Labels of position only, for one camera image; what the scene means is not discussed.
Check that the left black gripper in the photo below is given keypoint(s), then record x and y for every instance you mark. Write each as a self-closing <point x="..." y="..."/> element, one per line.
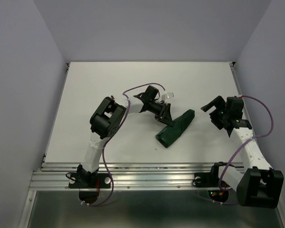
<point x="164" y="114"/>

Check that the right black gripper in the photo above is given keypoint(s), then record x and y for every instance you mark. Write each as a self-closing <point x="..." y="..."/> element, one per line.
<point x="219" y="103"/>

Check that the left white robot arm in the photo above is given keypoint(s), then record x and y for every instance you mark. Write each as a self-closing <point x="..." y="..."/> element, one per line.
<point x="110" y="116"/>

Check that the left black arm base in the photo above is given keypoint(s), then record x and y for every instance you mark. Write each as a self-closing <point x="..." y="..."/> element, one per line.
<point x="87" y="180"/>

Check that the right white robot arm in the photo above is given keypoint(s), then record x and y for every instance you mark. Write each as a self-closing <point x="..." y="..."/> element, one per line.
<point x="255" y="181"/>

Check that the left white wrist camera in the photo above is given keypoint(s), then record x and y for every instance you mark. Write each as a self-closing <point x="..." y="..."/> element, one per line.
<point x="167" y="95"/>

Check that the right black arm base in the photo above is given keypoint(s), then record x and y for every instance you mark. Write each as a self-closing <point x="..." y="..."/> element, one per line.
<point x="231" y="178"/>

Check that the dark green cloth napkin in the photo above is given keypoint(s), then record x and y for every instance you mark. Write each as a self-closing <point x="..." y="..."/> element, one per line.
<point x="170" y="134"/>

